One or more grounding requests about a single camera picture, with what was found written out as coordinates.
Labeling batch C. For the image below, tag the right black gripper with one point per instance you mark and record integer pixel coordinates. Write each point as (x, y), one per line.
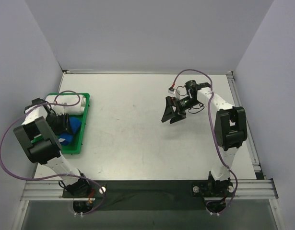
(175, 109)

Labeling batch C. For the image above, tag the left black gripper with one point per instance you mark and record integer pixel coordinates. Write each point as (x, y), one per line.
(66, 124)

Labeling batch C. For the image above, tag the blue towel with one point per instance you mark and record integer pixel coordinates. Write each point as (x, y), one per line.
(67, 137)

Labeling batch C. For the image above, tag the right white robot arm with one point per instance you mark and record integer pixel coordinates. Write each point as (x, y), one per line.
(227, 122)

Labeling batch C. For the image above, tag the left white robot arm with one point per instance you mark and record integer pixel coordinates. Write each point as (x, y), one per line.
(43, 134)

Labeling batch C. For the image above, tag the green plastic tray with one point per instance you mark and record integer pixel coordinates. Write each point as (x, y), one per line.
(77, 141)

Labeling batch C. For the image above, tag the rolled white towel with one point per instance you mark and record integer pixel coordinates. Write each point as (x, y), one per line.
(67, 99)

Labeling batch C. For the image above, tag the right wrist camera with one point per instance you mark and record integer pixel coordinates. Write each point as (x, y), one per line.
(174, 92)

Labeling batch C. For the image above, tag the aluminium front rail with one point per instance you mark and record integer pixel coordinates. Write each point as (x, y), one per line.
(49, 190)

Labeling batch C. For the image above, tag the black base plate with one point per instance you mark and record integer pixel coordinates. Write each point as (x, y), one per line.
(152, 195)

